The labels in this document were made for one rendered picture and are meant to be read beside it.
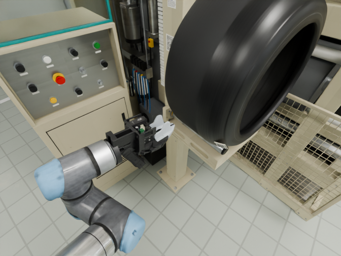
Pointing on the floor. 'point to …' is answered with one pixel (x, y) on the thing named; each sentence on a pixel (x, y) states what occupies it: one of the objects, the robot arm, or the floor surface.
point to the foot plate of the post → (177, 181)
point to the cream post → (173, 148)
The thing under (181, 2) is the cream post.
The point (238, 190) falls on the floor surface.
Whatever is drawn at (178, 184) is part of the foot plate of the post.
